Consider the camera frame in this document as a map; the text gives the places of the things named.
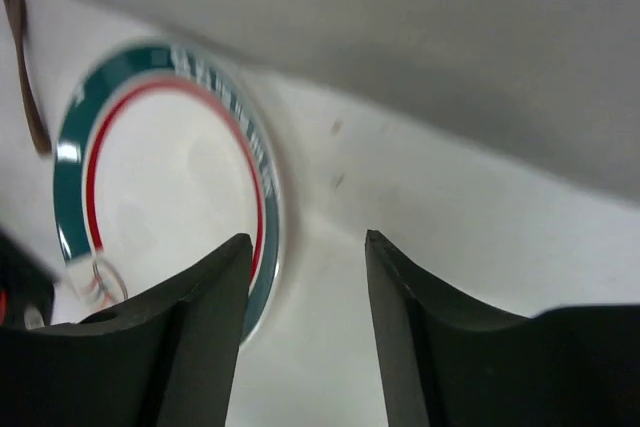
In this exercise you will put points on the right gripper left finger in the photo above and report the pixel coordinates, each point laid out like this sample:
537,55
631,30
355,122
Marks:
167,356

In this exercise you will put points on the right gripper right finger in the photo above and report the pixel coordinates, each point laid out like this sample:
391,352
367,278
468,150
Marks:
445,358

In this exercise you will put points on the white plate green red rim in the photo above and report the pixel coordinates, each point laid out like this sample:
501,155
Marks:
160,159

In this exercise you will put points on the grey cloth placemat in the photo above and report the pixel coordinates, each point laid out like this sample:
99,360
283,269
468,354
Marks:
551,83

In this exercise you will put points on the brown wooden fork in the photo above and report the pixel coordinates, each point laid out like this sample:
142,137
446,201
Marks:
17,19

